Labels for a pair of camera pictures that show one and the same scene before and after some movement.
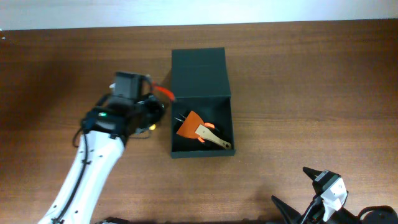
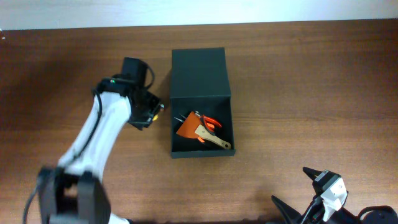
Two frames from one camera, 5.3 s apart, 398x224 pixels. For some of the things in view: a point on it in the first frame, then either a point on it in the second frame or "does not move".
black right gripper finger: (291, 215) does not move
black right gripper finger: (313, 173) does not move
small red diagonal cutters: (160, 89) -> (208, 123)
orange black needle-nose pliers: (207, 124) does not move
